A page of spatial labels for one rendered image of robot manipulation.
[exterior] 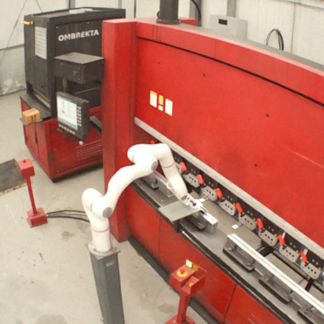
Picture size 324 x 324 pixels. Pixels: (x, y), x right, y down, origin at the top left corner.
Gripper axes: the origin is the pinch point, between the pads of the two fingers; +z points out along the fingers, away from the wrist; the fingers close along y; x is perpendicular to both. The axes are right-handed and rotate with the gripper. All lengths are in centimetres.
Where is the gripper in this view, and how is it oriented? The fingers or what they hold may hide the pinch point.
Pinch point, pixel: (192, 202)
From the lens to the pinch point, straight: 273.2
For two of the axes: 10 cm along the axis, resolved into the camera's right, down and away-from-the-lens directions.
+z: 5.1, 5.0, 7.0
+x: -6.6, 7.5, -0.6
